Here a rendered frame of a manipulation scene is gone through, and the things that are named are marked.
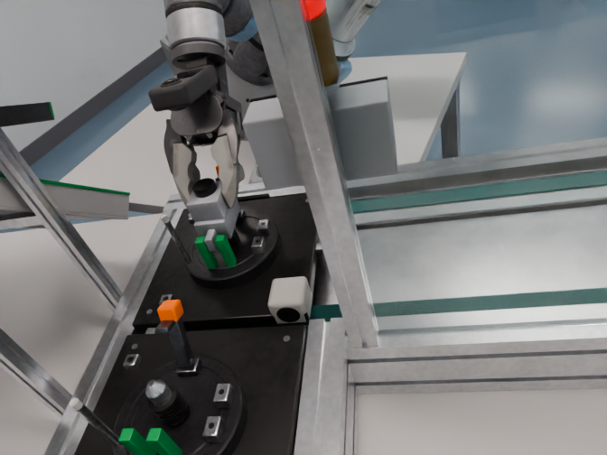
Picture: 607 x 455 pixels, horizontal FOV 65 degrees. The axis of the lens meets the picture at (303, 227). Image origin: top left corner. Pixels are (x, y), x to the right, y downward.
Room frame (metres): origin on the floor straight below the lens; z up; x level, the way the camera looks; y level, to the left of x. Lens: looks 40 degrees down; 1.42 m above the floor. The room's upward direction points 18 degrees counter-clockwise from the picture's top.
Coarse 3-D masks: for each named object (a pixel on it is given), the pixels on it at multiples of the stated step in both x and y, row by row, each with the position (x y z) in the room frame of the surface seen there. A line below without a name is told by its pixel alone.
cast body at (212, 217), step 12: (204, 180) 0.54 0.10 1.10; (192, 192) 0.53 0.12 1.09; (204, 192) 0.51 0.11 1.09; (216, 192) 0.52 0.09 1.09; (192, 204) 0.51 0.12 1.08; (204, 204) 0.50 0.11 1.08; (216, 204) 0.50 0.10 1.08; (192, 216) 0.51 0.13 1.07; (204, 216) 0.51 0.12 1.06; (216, 216) 0.50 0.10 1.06; (228, 216) 0.51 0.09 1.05; (204, 228) 0.50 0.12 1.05; (216, 228) 0.50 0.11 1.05; (228, 228) 0.49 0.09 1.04; (204, 240) 0.48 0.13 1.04
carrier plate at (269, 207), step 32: (192, 224) 0.63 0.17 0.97; (288, 224) 0.55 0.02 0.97; (288, 256) 0.49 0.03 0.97; (160, 288) 0.50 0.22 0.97; (192, 288) 0.48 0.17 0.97; (256, 288) 0.45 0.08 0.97; (160, 320) 0.44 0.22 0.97; (192, 320) 0.43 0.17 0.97; (224, 320) 0.41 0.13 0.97; (256, 320) 0.40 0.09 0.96
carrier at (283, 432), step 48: (144, 336) 0.42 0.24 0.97; (192, 336) 0.40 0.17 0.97; (240, 336) 0.38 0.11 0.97; (288, 336) 0.35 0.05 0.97; (144, 384) 0.34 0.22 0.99; (192, 384) 0.32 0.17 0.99; (240, 384) 0.31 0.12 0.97; (288, 384) 0.29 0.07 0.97; (96, 432) 0.31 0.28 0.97; (144, 432) 0.28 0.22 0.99; (192, 432) 0.26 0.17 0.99; (240, 432) 0.25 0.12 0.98; (288, 432) 0.24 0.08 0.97
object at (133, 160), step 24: (144, 120) 1.36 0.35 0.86; (120, 144) 1.25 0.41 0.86; (144, 144) 1.20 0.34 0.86; (240, 144) 1.04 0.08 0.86; (96, 168) 1.16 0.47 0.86; (120, 168) 1.11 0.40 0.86; (144, 168) 1.07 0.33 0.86; (168, 168) 1.04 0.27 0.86; (144, 192) 0.96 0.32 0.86; (168, 192) 0.93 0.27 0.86
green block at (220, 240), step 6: (216, 240) 0.48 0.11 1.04; (222, 240) 0.48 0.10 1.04; (222, 246) 0.48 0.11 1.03; (228, 246) 0.48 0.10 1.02; (222, 252) 0.48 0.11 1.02; (228, 252) 0.48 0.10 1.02; (228, 258) 0.48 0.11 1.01; (234, 258) 0.48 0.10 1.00; (228, 264) 0.48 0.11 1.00; (234, 264) 0.48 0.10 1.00
